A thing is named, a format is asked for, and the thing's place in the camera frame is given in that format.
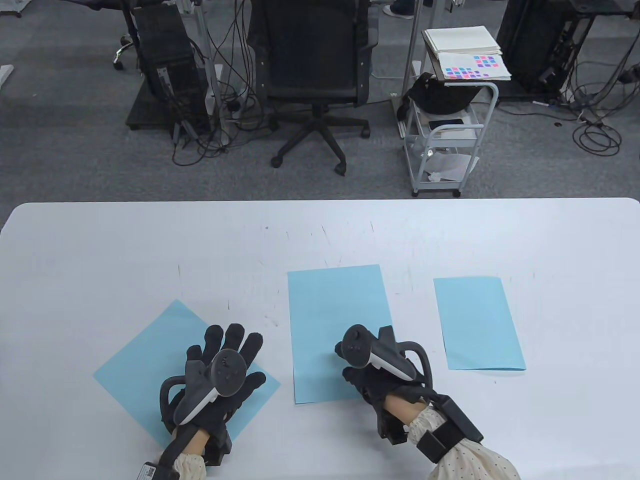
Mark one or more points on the person's right forearm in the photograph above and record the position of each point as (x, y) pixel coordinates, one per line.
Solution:
(465, 462)

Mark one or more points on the black bag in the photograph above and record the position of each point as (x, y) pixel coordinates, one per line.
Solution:
(440, 97)

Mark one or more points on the person's left forearm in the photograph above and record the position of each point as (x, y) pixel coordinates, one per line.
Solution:
(197, 442)

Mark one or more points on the chrome chair base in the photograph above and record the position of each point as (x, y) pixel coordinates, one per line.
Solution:
(122, 50)

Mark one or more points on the black mesh office chair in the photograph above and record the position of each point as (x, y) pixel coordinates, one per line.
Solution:
(312, 50)

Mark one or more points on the white notebook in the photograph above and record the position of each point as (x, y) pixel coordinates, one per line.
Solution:
(462, 40)

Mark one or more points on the black phone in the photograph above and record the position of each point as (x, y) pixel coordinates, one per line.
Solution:
(445, 123)

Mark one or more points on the person's left hand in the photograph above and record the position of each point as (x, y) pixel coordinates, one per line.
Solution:
(235, 337)

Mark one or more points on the crumpled white paper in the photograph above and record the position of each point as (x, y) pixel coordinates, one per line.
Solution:
(452, 165)

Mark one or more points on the white desk leg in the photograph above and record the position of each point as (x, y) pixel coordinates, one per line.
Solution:
(201, 22)
(412, 50)

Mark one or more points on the large black computer tower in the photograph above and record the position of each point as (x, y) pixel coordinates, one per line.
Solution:
(530, 45)

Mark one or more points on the black computer tower on stand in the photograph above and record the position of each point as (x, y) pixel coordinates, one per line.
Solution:
(165, 60)

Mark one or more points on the white desk foot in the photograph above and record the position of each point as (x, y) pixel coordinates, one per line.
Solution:
(4, 77)

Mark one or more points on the person's right hand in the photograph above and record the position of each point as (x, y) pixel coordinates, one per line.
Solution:
(380, 387)

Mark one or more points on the white rolling cart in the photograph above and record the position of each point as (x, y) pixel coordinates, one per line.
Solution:
(435, 188)

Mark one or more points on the black glove sensor module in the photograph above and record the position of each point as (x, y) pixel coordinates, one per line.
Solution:
(390, 427)
(220, 447)

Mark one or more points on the light blue paper sheet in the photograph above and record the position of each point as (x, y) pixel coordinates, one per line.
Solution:
(135, 370)
(475, 325)
(330, 310)

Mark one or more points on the sheet with coloured squares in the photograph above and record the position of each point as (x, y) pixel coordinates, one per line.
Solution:
(465, 73)

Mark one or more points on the black wrist camera box with label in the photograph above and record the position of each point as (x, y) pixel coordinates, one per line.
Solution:
(155, 472)

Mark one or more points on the grey and white tracking controller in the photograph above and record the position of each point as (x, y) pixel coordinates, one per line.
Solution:
(227, 372)
(357, 347)

